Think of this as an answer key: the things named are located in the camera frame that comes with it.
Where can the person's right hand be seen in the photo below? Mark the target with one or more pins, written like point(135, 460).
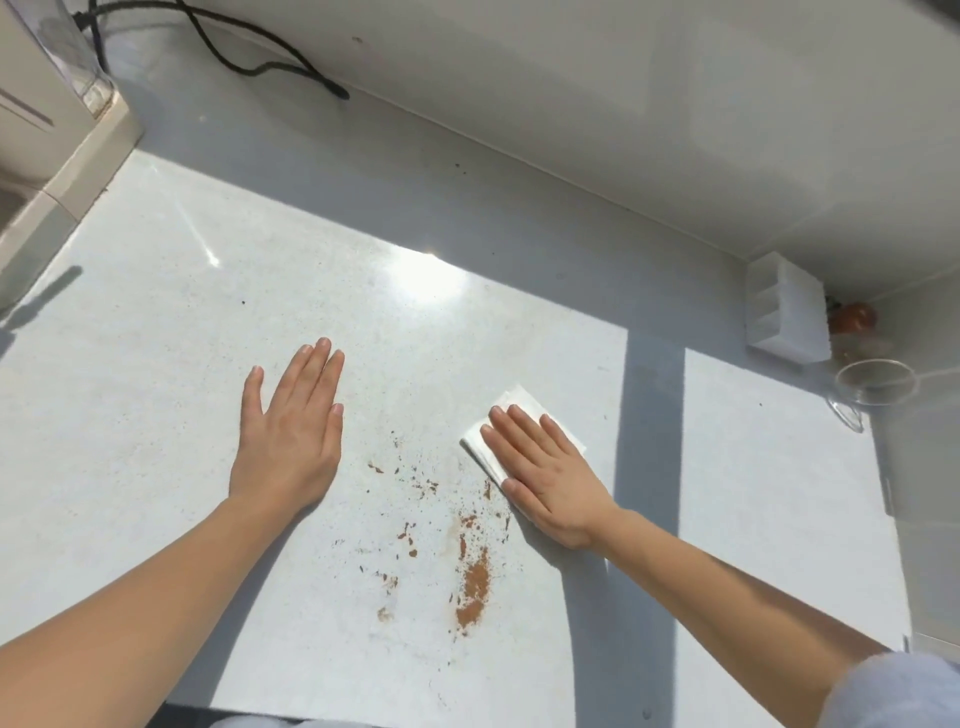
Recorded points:
point(559, 495)

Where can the person's left hand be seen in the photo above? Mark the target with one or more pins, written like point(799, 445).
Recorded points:
point(292, 442)

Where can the white tissue sheet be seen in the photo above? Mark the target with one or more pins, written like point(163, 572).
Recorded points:
point(525, 397)

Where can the coffee grounds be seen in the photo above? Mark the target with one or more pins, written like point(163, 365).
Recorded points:
point(474, 585)

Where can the person's left forearm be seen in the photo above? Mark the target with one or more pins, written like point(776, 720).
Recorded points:
point(135, 622)

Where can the person's right forearm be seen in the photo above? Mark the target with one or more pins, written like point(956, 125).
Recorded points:
point(735, 615)

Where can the white countertop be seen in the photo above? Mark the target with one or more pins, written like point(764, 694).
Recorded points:
point(225, 262)

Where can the person's light blue sleeve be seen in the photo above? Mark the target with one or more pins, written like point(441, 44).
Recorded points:
point(900, 697)

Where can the white plastic organizer box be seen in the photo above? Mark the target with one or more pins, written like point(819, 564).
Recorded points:
point(787, 307)

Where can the clear glass cup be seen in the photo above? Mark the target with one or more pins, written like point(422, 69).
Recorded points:
point(877, 382)

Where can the small red brown jar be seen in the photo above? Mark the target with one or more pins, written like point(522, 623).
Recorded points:
point(859, 316)

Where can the cream steel coffee machine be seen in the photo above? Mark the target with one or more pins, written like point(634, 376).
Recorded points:
point(45, 112)

